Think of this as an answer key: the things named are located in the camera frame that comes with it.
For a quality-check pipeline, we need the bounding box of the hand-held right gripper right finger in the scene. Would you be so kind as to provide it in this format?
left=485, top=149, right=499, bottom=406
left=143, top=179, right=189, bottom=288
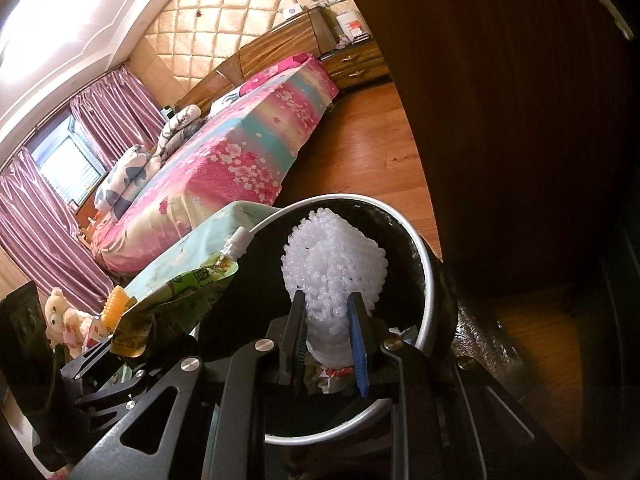
left=346, top=290, right=566, bottom=480

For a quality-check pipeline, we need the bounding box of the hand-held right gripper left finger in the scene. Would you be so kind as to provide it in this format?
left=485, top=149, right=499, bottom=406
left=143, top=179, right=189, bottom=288
left=75, top=287, right=308, bottom=480

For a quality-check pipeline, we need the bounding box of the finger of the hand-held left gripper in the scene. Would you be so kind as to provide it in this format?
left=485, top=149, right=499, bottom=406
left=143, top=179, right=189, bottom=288
left=75, top=355, right=188, bottom=416
left=59, top=332, right=156, bottom=381

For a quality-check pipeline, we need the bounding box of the white paper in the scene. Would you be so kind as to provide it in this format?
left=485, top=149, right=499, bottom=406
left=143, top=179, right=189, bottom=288
left=387, top=325, right=418, bottom=347

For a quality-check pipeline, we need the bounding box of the yellow foam fruit net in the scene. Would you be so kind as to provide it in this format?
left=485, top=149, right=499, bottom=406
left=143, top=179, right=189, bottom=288
left=102, top=285, right=132, bottom=336

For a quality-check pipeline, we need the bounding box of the white foam fruit net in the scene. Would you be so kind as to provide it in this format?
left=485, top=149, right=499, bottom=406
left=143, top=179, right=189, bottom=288
left=282, top=208, right=388, bottom=368

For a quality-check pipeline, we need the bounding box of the green spouted drink pouch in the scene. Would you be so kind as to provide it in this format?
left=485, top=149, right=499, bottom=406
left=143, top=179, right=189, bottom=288
left=110, top=226, right=251, bottom=358

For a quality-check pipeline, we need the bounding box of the black waste bin white rim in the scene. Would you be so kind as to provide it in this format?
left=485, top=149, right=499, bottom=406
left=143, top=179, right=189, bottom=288
left=197, top=192, right=506, bottom=446

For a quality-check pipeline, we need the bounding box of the cream teddy bear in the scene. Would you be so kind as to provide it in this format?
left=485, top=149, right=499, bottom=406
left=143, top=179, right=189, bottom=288
left=44, top=287, right=91, bottom=358

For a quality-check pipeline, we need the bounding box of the wide pink curtain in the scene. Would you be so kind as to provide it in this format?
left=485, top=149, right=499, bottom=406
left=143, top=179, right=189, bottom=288
left=0, top=147, right=111, bottom=316

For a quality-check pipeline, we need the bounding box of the window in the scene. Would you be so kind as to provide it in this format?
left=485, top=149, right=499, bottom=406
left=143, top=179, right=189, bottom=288
left=27, top=112, right=108, bottom=206

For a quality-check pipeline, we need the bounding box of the large folded patterned quilt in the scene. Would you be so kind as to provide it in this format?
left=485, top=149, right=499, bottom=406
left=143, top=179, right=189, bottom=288
left=94, top=144, right=163, bottom=213

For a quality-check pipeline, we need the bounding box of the bed with pink floral sheet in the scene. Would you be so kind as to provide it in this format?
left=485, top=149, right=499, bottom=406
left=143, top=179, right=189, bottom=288
left=90, top=52, right=341, bottom=276

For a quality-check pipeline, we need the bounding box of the narrow pink curtain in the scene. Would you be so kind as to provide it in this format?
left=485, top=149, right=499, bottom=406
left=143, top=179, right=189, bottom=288
left=70, top=69, right=173, bottom=171

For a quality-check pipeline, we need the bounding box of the small folded patterned quilt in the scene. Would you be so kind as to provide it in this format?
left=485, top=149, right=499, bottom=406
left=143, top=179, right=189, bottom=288
left=160, top=104, right=203, bottom=153

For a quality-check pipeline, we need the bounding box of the white pillow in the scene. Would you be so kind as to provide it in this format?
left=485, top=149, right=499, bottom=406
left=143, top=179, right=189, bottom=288
left=209, top=87, right=246, bottom=113

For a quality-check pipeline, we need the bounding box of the pink pillow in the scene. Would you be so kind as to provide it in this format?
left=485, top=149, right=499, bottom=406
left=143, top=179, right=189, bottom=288
left=239, top=52, right=313, bottom=97

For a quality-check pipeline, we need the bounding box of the dark wooden door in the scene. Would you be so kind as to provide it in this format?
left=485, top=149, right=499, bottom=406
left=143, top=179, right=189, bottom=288
left=330, top=0, right=640, bottom=480

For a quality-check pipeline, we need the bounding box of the wooden nightstand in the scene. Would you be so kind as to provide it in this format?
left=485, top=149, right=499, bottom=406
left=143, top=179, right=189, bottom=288
left=320, top=40, right=391, bottom=92

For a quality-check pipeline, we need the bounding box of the wooden headboard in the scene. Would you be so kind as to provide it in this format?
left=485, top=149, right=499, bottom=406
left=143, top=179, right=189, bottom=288
left=177, top=7, right=341, bottom=106

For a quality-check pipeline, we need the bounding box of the white and orange box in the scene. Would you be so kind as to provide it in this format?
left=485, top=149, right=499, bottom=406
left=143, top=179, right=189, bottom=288
left=336, top=10, right=368, bottom=46

